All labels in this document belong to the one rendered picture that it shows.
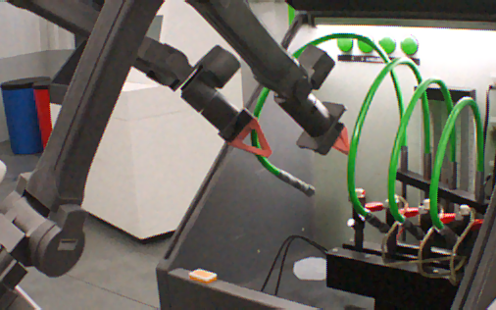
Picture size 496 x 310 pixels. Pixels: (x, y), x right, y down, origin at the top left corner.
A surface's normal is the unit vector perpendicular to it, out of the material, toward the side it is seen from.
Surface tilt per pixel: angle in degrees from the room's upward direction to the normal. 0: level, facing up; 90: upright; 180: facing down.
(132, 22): 113
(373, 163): 90
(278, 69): 108
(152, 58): 73
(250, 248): 90
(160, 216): 90
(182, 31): 90
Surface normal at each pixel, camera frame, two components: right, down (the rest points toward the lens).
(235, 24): 0.75, 0.48
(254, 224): 0.76, 0.11
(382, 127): -0.65, 0.21
